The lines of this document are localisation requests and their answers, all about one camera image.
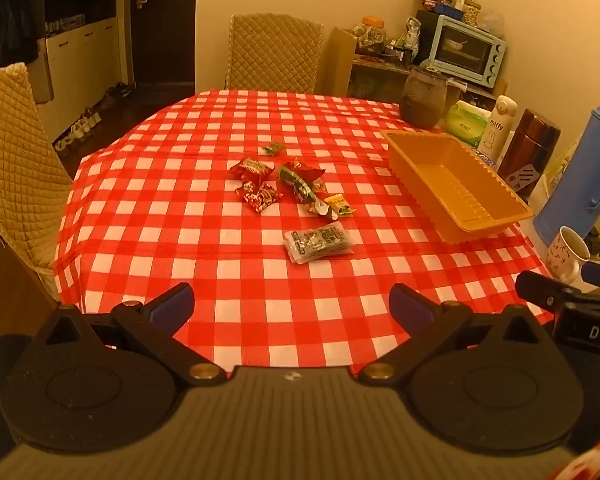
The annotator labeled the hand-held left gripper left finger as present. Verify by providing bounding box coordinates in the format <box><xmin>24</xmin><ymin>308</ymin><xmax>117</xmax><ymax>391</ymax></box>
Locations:
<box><xmin>32</xmin><ymin>282</ymin><xmax>228</xmax><ymax>387</ymax></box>

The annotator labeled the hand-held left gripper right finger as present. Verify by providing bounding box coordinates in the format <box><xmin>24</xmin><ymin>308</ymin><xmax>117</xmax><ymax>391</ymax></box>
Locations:
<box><xmin>357</xmin><ymin>283</ymin><xmax>553</xmax><ymax>387</ymax></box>

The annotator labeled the clear dark printed packet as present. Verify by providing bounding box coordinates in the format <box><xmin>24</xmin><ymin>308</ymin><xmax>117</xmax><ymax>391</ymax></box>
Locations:
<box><xmin>282</xmin><ymin>222</ymin><xmax>355</xmax><ymax>264</ymax></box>

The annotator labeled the small yellow snack packet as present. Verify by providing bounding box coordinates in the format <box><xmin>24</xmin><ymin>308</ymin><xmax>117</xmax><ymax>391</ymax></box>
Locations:
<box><xmin>325</xmin><ymin>193</ymin><xmax>357</xmax><ymax>218</ymax></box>

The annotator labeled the yellow plastic tray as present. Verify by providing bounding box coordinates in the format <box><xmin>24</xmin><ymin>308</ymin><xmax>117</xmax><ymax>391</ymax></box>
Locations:
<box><xmin>380</xmin><ymin>129</ymin><xmax>535</xmax><ymax>245</ymax></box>

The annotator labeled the red snack packet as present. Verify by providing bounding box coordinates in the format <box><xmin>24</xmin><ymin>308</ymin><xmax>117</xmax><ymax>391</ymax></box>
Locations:
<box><xmin>236</xmin><ymin>180</ymin><xmax>285</xmax><ymax>212</ymax></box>
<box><xmin>230</xmin><ymin>156</ymin><xmax>276</xmax><ymax>181</ymax></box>
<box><xmin>287</xmin><ymin>156</ymin><xmax>327</xmax><ymax>181</ymax></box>

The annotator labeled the long green snack packet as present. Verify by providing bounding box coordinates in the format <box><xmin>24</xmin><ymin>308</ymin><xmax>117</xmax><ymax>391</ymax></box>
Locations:
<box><xmin>278</xmin><ymin>166</ymin><xmax>326</xmax><ymax>206</ymax></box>

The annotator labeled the white patterned cup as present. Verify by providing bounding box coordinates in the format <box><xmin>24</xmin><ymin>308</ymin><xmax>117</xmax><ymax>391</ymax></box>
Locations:
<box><xmin>546</xmin><ymin>226</ymin><xmax>592</xmax><ymax>285</ymax></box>

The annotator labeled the blue thermos flask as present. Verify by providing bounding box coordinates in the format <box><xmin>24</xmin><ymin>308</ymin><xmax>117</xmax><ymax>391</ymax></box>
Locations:
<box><xmin>534</xmin><ymin>91</ymin><xmax>600</xmax><ymax>246</ymax></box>

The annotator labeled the grey phone stand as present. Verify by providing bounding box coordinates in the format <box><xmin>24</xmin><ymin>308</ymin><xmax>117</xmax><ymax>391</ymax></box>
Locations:
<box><xmin>507</xmin><ymin>162</ymin><xmax>540</xmax><ymax>192</ymax></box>

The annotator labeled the red checked tablecloth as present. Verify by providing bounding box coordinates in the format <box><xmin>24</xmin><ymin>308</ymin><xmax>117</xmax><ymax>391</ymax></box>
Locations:
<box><xmin>52</xmin><ymin>89</ymin><xmax>556</xmax><ymax>367</ymax></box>

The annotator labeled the small blue tissue pack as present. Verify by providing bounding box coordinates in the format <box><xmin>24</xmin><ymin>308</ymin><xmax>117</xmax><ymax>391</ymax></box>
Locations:
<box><xmin>475</xmin><ymin>147</ymin><xmax>501</xmax><ymax>171</ymax></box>

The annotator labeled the brown steel thermos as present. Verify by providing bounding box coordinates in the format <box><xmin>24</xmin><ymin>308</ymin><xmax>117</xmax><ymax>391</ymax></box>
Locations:
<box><xmin>497</xmin><ymin>108</ymin><xmax>562</xmax><ymax>196</ymax></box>

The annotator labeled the white rabbit print bottle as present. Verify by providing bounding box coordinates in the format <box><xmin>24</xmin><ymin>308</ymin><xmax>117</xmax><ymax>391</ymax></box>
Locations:
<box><xmin>481</xmin><ymin>95</ymin><xmax>518</xmax><ymax>161</ymax></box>

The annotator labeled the green tissue pack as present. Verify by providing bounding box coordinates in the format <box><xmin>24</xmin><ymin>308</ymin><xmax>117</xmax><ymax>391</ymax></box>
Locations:
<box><xmin>445</xmin><ymin>100</ymin><xmax>491</xmax><ymax>143</ymax></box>

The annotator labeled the row of shoes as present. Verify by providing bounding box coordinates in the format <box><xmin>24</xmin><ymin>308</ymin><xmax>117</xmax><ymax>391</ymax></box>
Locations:
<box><xmin>55</xmin><ymin>82</ymin><xmax>133</xmax><ymax>153</ymax></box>

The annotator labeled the glass jar with dark contents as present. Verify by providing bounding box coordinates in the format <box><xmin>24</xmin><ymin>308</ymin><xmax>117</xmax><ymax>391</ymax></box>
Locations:
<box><xmin>399</xmin><ymin>65</ymin><xmax>448</xmax><ymax>128</ymax></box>

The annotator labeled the beige quilted chair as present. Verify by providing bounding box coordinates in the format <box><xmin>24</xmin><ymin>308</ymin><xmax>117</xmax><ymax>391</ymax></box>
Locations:
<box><xmin>224</xmin><ymin>14</ymin><xmax>325</xmax><ymax>95</ymax></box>
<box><xmin>0</xmin><ymin>62</ymin><xmax>76</xmax><ymax>306</ymax></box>

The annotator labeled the light blue toaster oven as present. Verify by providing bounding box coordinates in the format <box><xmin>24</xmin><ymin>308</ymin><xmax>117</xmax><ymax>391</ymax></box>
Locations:
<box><xmin>420</xmin><ymin>14</ymin><xmax>507</xmax><ymax>88</ymax></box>

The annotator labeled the wooden shelf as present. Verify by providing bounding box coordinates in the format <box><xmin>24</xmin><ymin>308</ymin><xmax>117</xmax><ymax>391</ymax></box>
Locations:
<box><xmin>327</xmin><ymin>27</ymin><xmax>508</xmax><ymax>106</ymax></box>

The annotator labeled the white cabinet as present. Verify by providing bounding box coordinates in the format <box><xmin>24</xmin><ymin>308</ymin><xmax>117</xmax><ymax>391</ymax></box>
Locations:
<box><xmin>42</xmin><ymin>0</ymin><xmax>131</xmax><ymax>141</ymax></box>

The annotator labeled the orange lid candy jar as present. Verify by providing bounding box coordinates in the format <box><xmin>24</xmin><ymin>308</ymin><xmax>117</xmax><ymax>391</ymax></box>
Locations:
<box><xmin>352</xmin><ymin>16</ymin><xmax>387</xmax><ymax>53</ymax></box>

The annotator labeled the clear plastic bag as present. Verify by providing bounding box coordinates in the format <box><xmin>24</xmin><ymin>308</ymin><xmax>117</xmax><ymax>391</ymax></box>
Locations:
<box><xmin>480</xmin><ymin>0</ymin><xmax>506</xmax><ymax>36</ymax></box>

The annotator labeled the dark door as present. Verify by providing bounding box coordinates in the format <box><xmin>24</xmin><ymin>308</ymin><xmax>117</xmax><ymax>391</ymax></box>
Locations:
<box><xmin>130</xmin><ymin>0</ymin><xmax>199</xmax><ymax>96</ymax></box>

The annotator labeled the jar of nuts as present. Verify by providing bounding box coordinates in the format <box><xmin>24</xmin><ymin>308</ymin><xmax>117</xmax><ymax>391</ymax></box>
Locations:
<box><xmin>461</xmin><ymin>0</ymin><xmax>482</xmax><ymax>28</ymax></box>

